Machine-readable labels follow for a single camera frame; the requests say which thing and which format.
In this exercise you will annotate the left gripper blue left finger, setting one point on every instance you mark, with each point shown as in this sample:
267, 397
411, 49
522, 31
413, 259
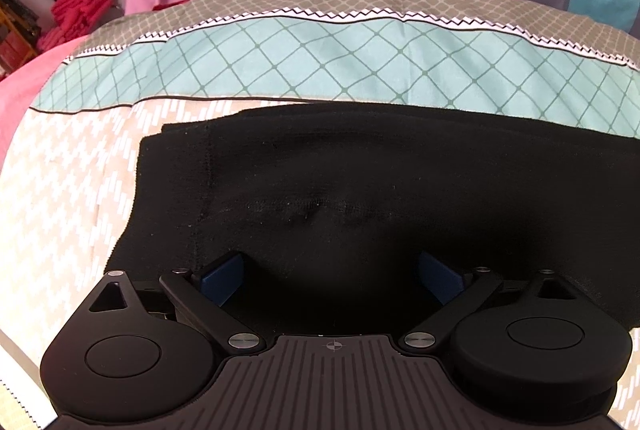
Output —
199, 297

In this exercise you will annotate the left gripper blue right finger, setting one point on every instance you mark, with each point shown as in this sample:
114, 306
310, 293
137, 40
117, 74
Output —
459, 297

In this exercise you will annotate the black knit pants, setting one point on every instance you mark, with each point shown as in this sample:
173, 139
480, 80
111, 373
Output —
344, 201

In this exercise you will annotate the patterned teal beige quilt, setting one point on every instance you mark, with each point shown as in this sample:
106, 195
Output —
87, 347

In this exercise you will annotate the pink bed sheet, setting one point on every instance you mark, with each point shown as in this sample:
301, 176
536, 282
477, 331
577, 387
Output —
24, 131

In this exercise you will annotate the red folded clothes left stack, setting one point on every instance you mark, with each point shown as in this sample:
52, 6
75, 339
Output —
73, 19

